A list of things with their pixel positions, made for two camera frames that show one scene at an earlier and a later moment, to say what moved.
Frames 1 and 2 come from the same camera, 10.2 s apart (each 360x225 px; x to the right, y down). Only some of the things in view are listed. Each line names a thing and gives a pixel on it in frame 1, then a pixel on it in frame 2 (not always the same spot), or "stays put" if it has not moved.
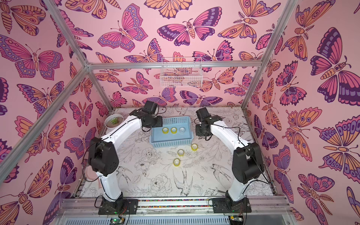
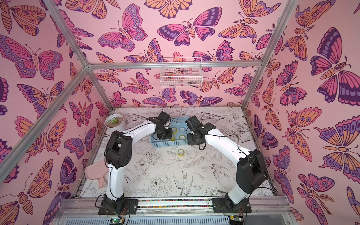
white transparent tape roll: [182, 130] stays put
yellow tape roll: [181, 152] stays put
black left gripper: [160, 123] to [169, 136]
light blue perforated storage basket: [176, 131] stays put
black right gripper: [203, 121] to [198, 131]
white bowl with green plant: [112, 121] stays put
